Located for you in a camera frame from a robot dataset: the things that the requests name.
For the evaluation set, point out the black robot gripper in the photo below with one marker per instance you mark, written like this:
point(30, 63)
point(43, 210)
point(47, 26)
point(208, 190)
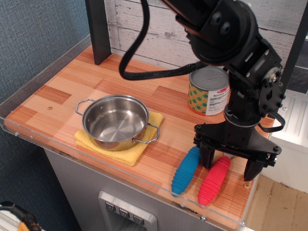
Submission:
point(237, 140)

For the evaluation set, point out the red handled metal spoon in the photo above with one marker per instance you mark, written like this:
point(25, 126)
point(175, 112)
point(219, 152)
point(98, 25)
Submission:
point(212, 183)

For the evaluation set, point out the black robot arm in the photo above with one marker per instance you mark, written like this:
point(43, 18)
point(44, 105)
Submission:
point(225, 33)

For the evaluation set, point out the white plastic unit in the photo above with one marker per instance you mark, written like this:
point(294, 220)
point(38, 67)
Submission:
point(291, 168)

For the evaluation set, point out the toy food can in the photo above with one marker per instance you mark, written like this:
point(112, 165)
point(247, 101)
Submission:
point(208, 90)

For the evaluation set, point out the yellow folded cloth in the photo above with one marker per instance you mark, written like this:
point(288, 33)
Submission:
point(128, 156)

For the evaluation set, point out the stainless steel pot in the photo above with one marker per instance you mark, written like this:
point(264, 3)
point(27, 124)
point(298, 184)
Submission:
point(117, 122)

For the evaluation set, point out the grey cabinet with dispenser panel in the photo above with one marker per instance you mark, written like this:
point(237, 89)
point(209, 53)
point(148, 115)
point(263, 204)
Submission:
point(108, 195)

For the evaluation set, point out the clear acrylic table guard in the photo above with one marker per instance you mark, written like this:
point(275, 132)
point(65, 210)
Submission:
point(44, 113)

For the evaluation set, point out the orange and black object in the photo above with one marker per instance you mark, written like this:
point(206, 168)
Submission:
point(14, 218)

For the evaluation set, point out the blue handled metal fork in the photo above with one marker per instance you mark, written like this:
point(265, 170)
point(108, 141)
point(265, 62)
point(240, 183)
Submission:
point(185, 172)

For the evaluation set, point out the dark vertical post right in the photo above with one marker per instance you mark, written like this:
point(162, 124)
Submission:
point(287, 21)

